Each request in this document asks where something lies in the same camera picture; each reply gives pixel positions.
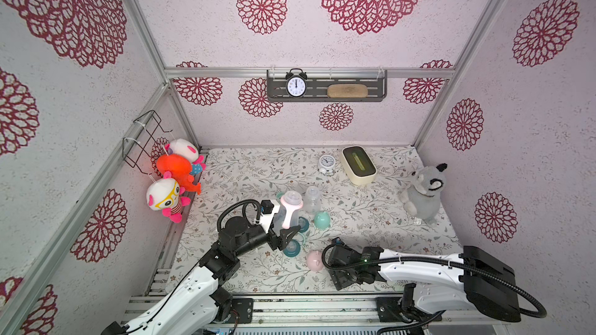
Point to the pink bear cap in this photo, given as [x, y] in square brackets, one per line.
[314, 261]

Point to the white pink plush top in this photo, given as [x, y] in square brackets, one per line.
[185, 149]

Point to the grey raccoon plush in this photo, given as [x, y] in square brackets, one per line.
[421, 199]

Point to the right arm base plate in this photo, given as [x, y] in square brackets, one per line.
[396, 309]

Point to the cream box green lid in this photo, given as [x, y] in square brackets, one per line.
[358, 165]

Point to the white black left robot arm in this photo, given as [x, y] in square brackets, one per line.
[199, 299]

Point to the white small alarm clock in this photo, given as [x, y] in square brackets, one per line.
[326, 165]

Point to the orange red plush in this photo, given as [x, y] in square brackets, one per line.
[177, 167]

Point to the white plush yellow glasses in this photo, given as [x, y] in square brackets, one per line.
[166, 196]

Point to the black alarm clock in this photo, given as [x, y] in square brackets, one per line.
[296, 82]

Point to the floral table mat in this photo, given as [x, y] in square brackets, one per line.
[362, 216]

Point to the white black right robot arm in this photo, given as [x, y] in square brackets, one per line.
[470, 280]

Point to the mint bear cap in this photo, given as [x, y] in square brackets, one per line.
[322, 220]

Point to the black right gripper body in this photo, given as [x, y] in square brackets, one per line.
[337, 269]

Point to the grey wall shelf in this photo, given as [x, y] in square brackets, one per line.
[317, 85]

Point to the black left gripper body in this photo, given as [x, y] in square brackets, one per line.
[258, 238]

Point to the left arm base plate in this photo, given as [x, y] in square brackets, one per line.
[237, 310]

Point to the black wire basket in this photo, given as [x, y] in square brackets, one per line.
[141, 150]

